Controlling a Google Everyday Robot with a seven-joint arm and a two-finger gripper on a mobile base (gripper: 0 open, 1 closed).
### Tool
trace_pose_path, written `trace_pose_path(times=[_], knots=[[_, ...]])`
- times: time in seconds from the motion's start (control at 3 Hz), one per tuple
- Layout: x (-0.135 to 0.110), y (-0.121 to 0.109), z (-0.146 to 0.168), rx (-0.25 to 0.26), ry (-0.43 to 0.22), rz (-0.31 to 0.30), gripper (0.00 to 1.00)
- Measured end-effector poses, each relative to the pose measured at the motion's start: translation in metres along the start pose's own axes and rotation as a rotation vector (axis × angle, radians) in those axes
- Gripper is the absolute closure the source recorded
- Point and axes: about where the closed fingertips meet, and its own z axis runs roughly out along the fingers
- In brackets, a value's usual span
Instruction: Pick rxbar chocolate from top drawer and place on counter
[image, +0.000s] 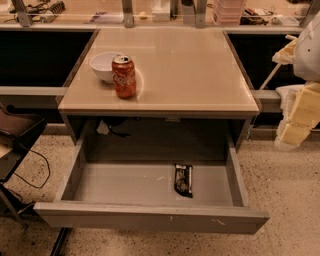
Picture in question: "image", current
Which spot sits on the pink stacked plastic bins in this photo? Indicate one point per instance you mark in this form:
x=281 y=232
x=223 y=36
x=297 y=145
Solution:
x=227 y=12

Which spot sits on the black rxbar chocolate wrapper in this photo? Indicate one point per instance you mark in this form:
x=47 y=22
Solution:
x=183 y=180

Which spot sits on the grey counter cabinet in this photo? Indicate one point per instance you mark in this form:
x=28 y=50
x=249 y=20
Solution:
x=181 y=72

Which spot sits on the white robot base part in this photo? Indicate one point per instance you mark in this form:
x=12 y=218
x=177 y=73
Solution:
x=287 y=95

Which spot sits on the dark chair at left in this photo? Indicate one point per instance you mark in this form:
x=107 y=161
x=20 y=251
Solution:
x=18 y=134

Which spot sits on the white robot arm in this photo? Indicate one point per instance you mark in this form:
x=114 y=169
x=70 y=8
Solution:
x=307 y=52

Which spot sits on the red coca-cola can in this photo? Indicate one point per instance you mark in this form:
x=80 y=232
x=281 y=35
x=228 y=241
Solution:
x=123 y=73

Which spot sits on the grey metal shelf post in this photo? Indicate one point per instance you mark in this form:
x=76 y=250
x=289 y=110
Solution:
x=127 y=8
x=23 y=17
x=201 y=6

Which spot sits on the white box on shelf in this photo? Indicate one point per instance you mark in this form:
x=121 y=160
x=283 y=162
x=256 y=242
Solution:
x=161 y=10

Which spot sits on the black coiled cable tool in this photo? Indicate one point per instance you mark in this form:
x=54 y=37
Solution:
x=46 y=12

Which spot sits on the white ceramic bowl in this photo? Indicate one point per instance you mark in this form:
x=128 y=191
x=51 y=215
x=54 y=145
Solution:
x=101 y=64

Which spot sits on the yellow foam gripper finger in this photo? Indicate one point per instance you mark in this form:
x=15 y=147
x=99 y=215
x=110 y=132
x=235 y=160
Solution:
x=285 y=55
x=300 y=118

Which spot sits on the open grey top drawer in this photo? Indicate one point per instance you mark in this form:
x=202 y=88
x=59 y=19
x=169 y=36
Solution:
x=124 y=180

